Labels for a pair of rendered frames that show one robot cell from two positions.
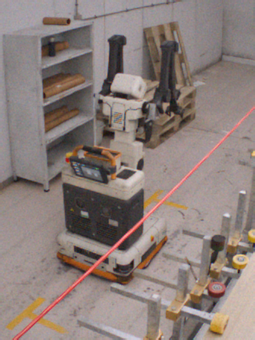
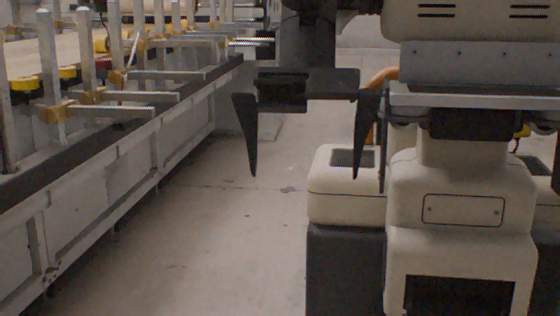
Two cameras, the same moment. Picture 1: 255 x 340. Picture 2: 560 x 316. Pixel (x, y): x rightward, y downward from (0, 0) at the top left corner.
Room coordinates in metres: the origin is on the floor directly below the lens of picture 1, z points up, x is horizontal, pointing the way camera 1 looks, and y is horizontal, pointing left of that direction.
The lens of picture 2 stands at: (3.98, -0.59, 1.17)
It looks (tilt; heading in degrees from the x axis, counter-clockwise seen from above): 17 degrees down; 158
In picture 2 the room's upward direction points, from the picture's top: straight up
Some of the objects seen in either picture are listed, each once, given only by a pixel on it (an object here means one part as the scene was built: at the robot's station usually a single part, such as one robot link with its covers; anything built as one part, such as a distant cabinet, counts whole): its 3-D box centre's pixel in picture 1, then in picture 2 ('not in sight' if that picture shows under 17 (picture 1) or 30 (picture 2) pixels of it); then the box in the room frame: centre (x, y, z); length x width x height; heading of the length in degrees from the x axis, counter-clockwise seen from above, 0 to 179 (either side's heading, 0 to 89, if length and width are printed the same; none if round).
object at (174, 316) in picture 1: (178, 306); (142, 43); (1.45, -0.21, 0.95); 0.14 x 0.06 x 0.05; 150
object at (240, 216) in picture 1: (237, 229); (52, 90); (2.12, -0.59, 0.88); 0.04 x 0.04 x 0.48; 60
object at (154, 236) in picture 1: (113, 239); not in sight; (3.10, 0.11, 0.16); 0.67 x 0.64 x 0.25; 150
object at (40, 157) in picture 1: (52, 100); not in sight; (4.63, 0.75, 0.78); 0.90 x 0.45 x 1.55; 150
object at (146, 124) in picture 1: (132, 124); (476, 119); (3.35, -0.04, 0.99); 0.28 x 0.16 x 0.22; 60
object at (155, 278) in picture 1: (176, 285); (150, 75); (1.71, -0.22, 0.84); 0.43 x 0.03 x 0.04; 60
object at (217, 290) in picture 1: (215, 295); (102, 72); (1.61, -0.39, 0.85); 0.08 x 0.08 x 0.11
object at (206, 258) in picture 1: (203, 278); (117, 62); (1.69, -0.34, 0.90); 0.04 x 0.04 x 0.48; 60
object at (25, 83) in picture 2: (254, 241); (26, 94); (2.03, -0.67, 0.85); 0.08 x 0.08 x 0.11
